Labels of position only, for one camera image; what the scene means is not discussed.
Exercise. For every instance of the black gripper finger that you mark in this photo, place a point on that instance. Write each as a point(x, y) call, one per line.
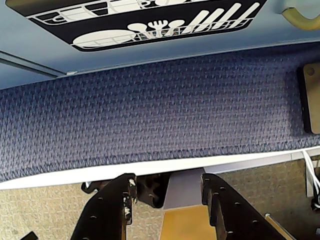
point(232, 215)
point(105, 215)

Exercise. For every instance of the black table clamp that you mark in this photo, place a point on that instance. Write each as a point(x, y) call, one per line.
point(151, 190)

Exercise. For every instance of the gray table leg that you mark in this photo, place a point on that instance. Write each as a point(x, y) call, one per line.
point(183, 192)

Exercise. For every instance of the beige board with black edge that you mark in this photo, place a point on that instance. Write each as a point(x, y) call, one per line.
point(312, 100)

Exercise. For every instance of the blue toy kitchen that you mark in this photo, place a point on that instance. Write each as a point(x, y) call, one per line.
point(160, 57)

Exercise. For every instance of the blue dishwasher door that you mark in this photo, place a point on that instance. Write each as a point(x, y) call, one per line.
point(225, 45)

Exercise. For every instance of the black white dishwasher sticker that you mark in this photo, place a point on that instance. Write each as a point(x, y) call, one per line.
point(62, 27)

